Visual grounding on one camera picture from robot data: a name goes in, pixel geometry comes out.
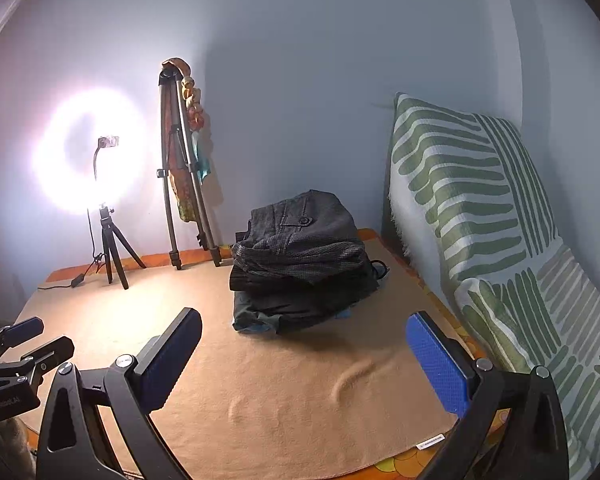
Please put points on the grey tweed pants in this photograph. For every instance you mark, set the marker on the grey tweed pants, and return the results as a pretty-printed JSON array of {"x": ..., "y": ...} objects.
[{"x": 300, "y": 230}]

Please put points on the green striped cushion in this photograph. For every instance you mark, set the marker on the green striped cushion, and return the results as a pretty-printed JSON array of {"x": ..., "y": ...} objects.
[{"x": 480, "y": 185}]

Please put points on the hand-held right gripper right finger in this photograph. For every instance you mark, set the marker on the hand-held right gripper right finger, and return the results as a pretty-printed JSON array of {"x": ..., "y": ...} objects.
[{"x": 437, "y": 360}]

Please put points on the beige blanket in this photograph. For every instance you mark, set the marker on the beige blanket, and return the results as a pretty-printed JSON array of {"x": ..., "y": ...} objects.
[{"x": 280, "y": 385}]

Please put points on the black folded garment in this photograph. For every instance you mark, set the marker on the black folded garment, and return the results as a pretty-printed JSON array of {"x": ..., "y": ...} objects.
[{"x": 305, "y": 292}]

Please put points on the colourful hanging cloth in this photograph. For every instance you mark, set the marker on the colourful hanging cloth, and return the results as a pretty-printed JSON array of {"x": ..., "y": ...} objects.
[{"x": 195, "y": 110}]

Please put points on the small black tripod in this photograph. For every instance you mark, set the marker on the small black tripod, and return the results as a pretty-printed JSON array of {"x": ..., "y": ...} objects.
[{"x": 111, "y": 240}]

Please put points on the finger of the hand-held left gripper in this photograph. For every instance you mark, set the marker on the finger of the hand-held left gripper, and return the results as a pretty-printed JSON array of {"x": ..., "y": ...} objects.
[
  {"x": 50, "y": 352},
  {"x": 22, "y": 330}
]

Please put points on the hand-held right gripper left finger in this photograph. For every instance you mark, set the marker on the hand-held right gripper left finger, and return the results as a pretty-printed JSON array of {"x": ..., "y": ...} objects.
[{"x": 170, "y": 360}]

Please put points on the tall silver tripod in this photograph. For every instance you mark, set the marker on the tall silver tripod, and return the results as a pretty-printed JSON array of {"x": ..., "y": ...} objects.
[{"x": 172, "y": 75}]

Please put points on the dark grey folded garment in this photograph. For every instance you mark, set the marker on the dark grey folded garment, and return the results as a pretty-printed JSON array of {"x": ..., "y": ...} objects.
[{"x": 280, "y": 317}]

